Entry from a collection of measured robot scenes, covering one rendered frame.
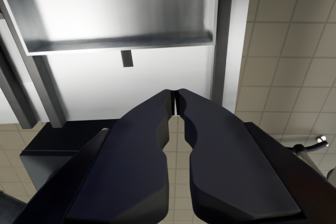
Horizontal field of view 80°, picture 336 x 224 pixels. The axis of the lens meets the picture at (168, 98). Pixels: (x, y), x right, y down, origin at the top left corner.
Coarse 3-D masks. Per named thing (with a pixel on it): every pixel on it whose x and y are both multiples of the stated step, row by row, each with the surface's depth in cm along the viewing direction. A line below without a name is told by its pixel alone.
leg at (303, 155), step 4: (300, 152) 142; (304, 152) 141; (300, 156) 141; (304, 156) 138; (308, 156) 138; (304, 160) 137; (308, 160) 135; (308, 164) 133; (312, 164) 132; (316, 168) 129; (320, 172) 126; (324, 176) 124
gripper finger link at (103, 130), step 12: (108, 132) 8; (96, 144) 8; (72, 156) 7; (84, 156) 7; (96, 156) 7; (60, 168) 7; (72, 168) 7; (84, 168) 7; (48, 180) 7; (60, 180) 6; (72, 180) 6; (36, 192) 6; (48, 192) 6; (60, 192) 6; (72, 192) 6; (36, 204) 6; (48, 204) 6; (60, 204) 6; (24, 216) 6; (36, 216) 6; (48, 216) 6; (60, 216) 5
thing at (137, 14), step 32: (32, 0) 28; (64, 0) 28; (96, 0) 27; (128, 0) 27; (160, 0) 27; (192, 0) 27; (32, 32) 29; (64, 32) 30; (96, 32) 30; (128, 32) 30; (160, 32) 30; (192, 32) 30
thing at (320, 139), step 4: (320, 136) 153; (324, 136) 153; (320, 140) 155; (324, 140) 150; (296, 144) 146; (300, 144) 145; (316, 144) 147; (320, 144) 147; (324, 144) 148; (288, 148) 145; (292, 148) 145; (296, 148) 144; (300, 148) 142; (304, 148) 142; (308, 148) 144; (312, 148) 145; (316, 148) 145; (292, 152) 145; (296, 152) 144
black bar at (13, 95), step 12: (0, 48) 31; (0, 60) 31; (0, 72) 31; (12, 72) 33; (0, 84) 32; (12, 84) 33; (12, 96) 33; (24, 96) 35; (12, 108) 34; (24, 108) 35; (24, 120) 36
